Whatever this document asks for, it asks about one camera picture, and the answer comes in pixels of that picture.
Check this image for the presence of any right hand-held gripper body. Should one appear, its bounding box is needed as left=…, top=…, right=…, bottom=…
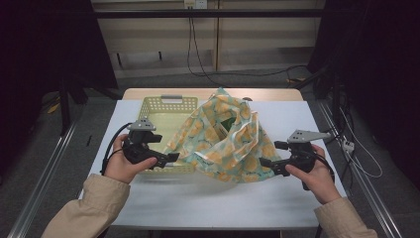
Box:
left=283, top=129, right=332, bottom=174

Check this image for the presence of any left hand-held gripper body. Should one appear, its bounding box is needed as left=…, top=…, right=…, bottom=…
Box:
left=122, top=118, right=159, bottom=165

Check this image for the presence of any pale yellow plastic basket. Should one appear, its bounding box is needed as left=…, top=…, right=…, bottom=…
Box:
left=137, top=94, right=200, bottom=176

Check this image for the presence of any orange print cloth bag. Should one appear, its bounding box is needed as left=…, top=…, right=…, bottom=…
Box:
left=163, top=86, right=283, bottom=184

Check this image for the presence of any person's left hand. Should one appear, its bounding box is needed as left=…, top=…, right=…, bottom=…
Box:
left=104, top=133, right=159, bottom=184

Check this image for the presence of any person's right hand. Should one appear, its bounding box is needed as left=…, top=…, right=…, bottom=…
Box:
left=285, top=144, right=343, bottom=205

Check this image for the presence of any white power strip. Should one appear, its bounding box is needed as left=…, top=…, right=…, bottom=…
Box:
left=341, top=139, right=357, bottom=154

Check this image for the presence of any black metal stand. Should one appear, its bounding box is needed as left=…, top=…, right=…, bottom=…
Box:
left=291, top=63, right=343, bottom=124
left=56, top=74, right=89, bottom=137

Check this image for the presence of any yellow floor tape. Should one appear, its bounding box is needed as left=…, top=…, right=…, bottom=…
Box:
left=46, top=101, right=62, bottom=115

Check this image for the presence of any black horizontal bar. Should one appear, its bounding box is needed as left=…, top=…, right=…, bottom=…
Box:
left=93, top=9, right=327, bottom=20

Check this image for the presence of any left hand-held gripper black cable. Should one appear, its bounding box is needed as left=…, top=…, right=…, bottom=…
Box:
left=100, top=121, right=134, bottom=177

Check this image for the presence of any white floor cable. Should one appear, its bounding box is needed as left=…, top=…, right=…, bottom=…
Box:
left=339, top=106, right=384, bottom=179

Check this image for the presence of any aluminium floor rail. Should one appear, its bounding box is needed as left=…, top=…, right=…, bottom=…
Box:
left=316, top=100, right=404, bottom=238
left=6, top=121, right=80, bottom=238

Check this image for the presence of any black wall cable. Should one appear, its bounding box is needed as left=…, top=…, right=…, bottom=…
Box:
left=190, top=16, right=232, bottom=88
left=186, top=16, right=310, bottom=79

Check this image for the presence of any white wall socket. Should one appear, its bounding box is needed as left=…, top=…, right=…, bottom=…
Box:
left=183, top=0, right=209, bottom=10

